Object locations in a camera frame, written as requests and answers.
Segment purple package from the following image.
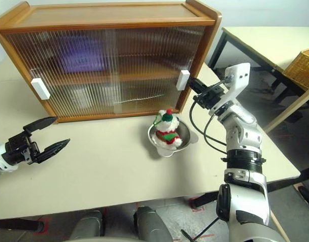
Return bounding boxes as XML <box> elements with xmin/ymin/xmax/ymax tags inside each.
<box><xmin>53</xmin><ymin>35</ymin><xmax>106</xmax><ymax>74</ymax></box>

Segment red floor tape mark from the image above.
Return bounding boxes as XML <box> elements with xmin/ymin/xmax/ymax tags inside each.
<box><xmin>189</xmin><ymin>198</ymin><xmax>206</xmax><ymax>212</ymax></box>
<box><xmin>35</xmin><ymin>218</ymin><xmax>50</xmax><ymax>235</ymax></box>

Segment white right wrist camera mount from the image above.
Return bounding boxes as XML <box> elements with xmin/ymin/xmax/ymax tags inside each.
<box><xmin>210</xmin><ymin>63</ymin><xmax>251</xmax><ymax>113</ymax></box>

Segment beige table black legs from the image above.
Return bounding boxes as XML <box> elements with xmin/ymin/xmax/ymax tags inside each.
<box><xmin>206</xmin><ymin>26</ymin><xmax>309</xmax><ymax>104</ymax></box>

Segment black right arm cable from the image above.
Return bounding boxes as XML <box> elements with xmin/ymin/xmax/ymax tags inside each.
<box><xmin>189</xmin><ymin>75</ymin><xmax>237</xmax><ymax>155</ymax></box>

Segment ribbed glass sliding door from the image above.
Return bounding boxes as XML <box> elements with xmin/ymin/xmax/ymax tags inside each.
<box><xmin>106</xmin><ymin>25</ymin><xmax>206</xmax><ymax>114</ymax></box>
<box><xmin>0</xmin><ymin>29</ymin><xmax>117</xmax><ymax>119</ymax></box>

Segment thin black cable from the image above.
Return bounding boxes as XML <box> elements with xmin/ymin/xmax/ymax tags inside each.
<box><xmin>181</xmin><ymin>217</ymin><xmax>222</xmax><ymax>240</ymax></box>

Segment black table base foot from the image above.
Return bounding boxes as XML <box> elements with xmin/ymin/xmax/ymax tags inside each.
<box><xmin>299</xmin><ymin>186</ymin><xmax>309</xmax><ymax>213</ymax></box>

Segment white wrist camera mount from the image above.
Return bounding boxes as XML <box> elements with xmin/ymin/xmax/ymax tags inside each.
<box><xmin>0</xmin><ymin>143</ymin><xmax>19</xmax><ymax>174</ymax></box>
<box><xmin>210</xmin><ymin>63</ymin><xmax>251</xmax><ymax>113</ymax></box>

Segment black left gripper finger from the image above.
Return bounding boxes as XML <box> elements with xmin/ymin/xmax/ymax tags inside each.
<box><xmin>23</xmin><ymin>116</ymin><xmax>58</xmax><ymax>135</ymax></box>
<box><xmin>34</xmin><ymin>138</ymin><xmax>71</xmax><ymax>164</ymax></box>

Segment white plush toy red hat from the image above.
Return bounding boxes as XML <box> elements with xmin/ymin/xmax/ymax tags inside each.
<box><xmin>153</xmin><ymin>108</ymin><xmax>183</xmax><ymax>147</ymax></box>

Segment metal bowl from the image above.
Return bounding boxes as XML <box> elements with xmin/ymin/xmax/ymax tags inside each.
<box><xmin>147</xmin><ymin>120</ymin><xmax>199</xmax><ymax>158</ymax></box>

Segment wooden cabinet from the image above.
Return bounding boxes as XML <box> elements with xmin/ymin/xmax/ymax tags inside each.
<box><xmin>0</xmin><ymin>0</ymin><xmax>223</xmax><ymax>124</ymax></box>

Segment beige wooden slat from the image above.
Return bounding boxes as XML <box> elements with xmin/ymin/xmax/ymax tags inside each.
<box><xmin>265</xmin><ymin>85</ymin><xmax>309</xmax><ymax>134</ymax></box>

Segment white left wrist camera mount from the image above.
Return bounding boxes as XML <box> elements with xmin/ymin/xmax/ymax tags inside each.
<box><xmin>0</xmin><ymin>143</ymin><xmax>19</xmax><ymax>174</ymax></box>

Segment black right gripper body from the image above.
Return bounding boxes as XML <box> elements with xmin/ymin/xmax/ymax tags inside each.
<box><xmin>194</xmin><ymin>85</ymin><xmax>226</xmax><ymax>110</ymax></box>

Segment wicker basket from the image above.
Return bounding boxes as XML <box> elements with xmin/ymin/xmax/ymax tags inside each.
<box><xmin>282</xmin><ymin>46</ymin><xmax>309</xmax><ymax>90</ymax></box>

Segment dark rounded robot leg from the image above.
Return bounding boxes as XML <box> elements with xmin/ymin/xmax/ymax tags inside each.
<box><xmin>68</xmin><ymin>210</ymin><xmax>105</xmax><ymax>240</ymax></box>
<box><xmin>133</xmin><ymin>206</ymin><xmax>174</xmax><ymax>242</ymax></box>

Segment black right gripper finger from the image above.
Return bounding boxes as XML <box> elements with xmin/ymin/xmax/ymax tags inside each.
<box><xmin>192</xmin><ymin>77</ymin><xmax>210</xmax><ymax>90</ymax></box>
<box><xmin>189</xmin><ymin>80</ymin><xmax>207</xmax><ymax>95</ymax></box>

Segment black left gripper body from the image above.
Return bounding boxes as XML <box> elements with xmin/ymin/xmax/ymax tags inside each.
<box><xmin>3</xmin><ymin>132</ymin><xmax>40</xmax><ymax>166</ymax></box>

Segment white door handle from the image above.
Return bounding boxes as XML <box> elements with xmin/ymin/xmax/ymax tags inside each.
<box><xmin>30</xmin><ymin>78</ymin><xmax>50</xmax><ymax>100</ymax></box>
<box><xmin>176</xmin><ymin>70</ymin><xmax>191</xmax><ymax>91</ymax></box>

